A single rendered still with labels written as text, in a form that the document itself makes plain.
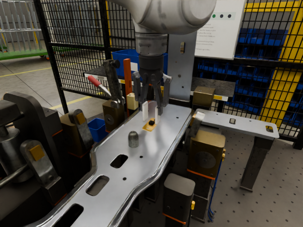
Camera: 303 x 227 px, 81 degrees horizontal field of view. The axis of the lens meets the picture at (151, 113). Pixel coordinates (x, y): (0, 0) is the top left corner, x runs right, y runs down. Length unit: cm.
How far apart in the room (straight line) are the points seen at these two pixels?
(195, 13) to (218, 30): 73
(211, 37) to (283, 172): 75
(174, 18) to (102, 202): 38
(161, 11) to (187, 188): 37
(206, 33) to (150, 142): 69
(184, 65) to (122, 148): 45
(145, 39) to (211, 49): 60
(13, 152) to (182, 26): 45
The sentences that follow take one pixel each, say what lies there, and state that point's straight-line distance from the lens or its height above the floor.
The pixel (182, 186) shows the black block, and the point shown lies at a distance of 46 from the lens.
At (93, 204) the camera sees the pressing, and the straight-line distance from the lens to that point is 43.
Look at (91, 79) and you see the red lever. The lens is 71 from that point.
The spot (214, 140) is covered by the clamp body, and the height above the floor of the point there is 104.
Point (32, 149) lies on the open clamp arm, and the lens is 47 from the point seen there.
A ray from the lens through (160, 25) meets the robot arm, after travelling 35.
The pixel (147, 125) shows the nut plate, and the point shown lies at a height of 100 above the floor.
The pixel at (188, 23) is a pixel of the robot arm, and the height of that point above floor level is 134.
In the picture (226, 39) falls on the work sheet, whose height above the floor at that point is 124.
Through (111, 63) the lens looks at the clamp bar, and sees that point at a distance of 63.
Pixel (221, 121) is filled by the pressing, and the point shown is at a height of 100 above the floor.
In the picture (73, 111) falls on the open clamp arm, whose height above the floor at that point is 111.
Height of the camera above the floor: 135
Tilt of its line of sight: 29 degrees down
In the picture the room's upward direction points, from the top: straight up
